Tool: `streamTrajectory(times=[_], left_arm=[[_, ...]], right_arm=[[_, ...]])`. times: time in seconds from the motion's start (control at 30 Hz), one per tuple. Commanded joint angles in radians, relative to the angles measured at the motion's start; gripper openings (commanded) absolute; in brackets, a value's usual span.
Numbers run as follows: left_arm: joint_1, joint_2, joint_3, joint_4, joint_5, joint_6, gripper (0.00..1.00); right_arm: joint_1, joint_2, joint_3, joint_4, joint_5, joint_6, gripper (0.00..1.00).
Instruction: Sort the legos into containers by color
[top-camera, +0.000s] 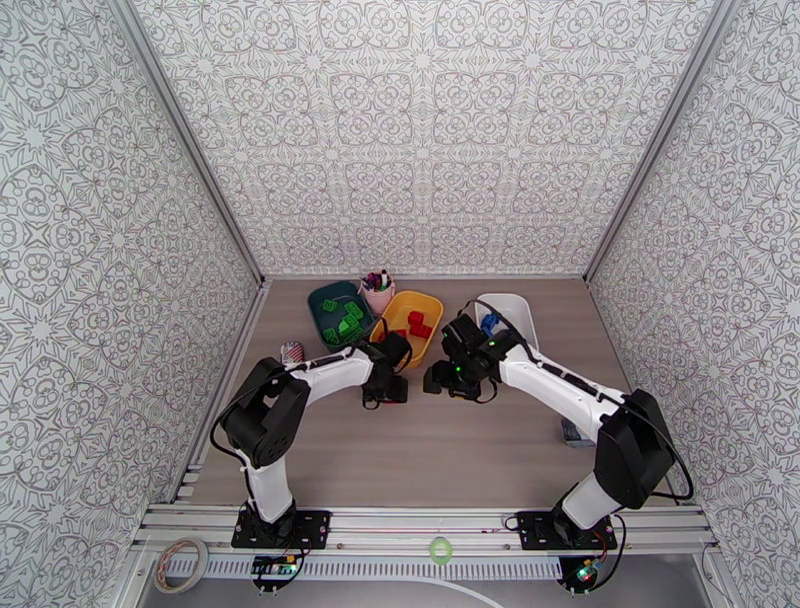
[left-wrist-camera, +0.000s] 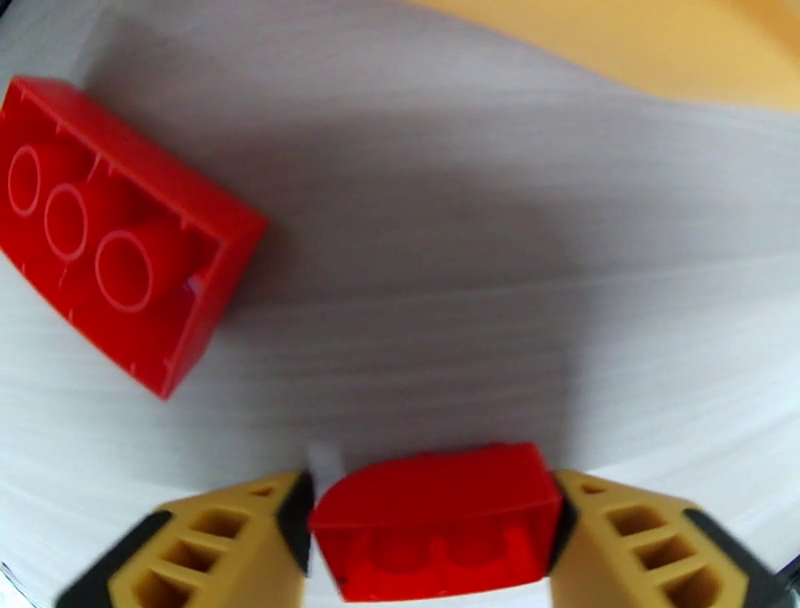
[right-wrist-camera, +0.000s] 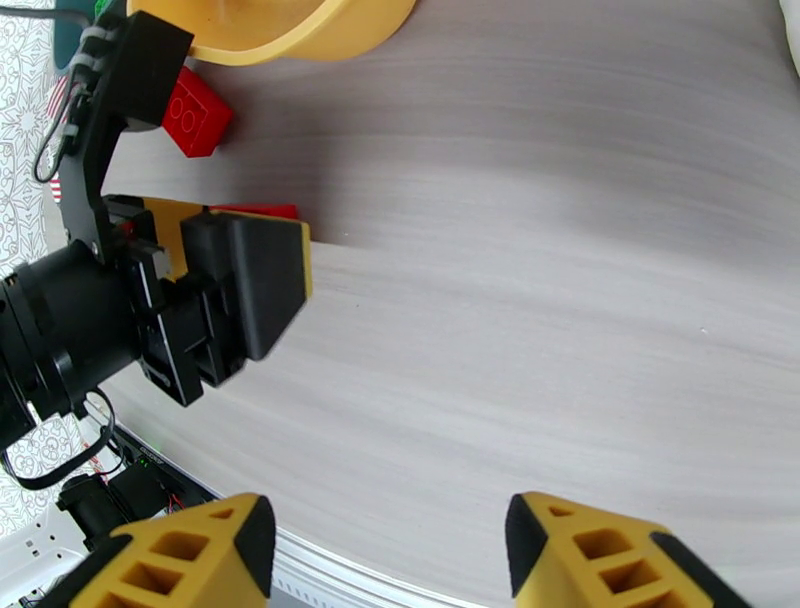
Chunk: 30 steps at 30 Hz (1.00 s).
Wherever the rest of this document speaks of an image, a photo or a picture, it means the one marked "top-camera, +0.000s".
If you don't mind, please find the white plastic container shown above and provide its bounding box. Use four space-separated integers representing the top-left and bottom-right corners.
474 292 540 355

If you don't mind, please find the yellow plastic container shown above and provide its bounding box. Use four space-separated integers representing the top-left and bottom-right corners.
368 290 445 372

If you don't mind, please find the pink cup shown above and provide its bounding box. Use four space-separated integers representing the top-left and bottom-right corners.
357 277 397 318

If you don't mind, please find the teal plastic container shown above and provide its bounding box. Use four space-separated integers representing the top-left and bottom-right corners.
306 279 377 353

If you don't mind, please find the small grey box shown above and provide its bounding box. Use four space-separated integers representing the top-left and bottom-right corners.
559 418 596 449

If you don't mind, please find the beige masking tape roll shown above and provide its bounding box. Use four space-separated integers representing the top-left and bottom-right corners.
152 537 210 594

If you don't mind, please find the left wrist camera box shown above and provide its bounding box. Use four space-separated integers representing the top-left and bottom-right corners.
373 331 414 371

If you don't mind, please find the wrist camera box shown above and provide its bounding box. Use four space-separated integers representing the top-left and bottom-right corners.
442 313 484 353
373 331 414 371

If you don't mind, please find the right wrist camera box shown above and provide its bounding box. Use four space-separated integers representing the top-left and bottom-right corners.
442 313 484 353

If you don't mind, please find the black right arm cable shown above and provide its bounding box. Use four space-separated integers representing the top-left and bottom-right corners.
456 299 696 503

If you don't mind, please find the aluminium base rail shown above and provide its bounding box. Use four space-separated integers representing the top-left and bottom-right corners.
134 504 720 559

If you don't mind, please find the aluminium side floor rail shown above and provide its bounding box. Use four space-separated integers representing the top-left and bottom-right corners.
168 279 273 504

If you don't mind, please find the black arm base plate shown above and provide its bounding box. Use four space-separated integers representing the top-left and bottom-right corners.
516 509 619 552
231 509 332 551

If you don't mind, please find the grey slotted cable duct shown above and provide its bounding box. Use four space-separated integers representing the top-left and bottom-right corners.
201 556 567 581

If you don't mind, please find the white cable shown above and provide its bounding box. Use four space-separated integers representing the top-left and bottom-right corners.
399 576 504 608

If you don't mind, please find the aluminium frame post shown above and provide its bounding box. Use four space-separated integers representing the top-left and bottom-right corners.
109 0 267 286
582 0 729 283

